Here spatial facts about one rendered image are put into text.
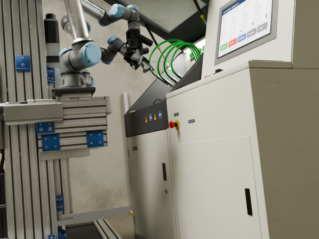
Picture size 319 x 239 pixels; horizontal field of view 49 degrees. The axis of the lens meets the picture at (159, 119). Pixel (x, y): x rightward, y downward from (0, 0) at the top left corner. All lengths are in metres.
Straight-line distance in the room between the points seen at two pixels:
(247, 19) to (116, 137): 2.52
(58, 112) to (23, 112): 0.16
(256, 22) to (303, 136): 0.61
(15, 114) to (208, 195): 0.97
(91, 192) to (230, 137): 2.70
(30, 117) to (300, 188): 1.22
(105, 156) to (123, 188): 0.40
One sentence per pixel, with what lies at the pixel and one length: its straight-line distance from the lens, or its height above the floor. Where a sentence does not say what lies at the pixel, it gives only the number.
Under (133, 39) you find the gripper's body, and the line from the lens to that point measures 2.16.
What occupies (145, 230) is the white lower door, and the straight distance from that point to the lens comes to 2.40.
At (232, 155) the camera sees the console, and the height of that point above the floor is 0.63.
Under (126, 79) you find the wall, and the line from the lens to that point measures 4.10.
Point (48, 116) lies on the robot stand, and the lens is 1.75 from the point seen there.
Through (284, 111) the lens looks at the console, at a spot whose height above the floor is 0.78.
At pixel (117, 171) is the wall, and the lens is 3.98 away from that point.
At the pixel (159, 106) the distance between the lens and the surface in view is 2.00.
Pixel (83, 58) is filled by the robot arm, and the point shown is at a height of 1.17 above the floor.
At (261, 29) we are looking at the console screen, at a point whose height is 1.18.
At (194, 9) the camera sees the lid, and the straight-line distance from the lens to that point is 2.44.
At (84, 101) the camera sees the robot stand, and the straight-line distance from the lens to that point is 1.89.
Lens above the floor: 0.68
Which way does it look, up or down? 5 degrees up
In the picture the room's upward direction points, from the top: 6 degrees counter-clockwise
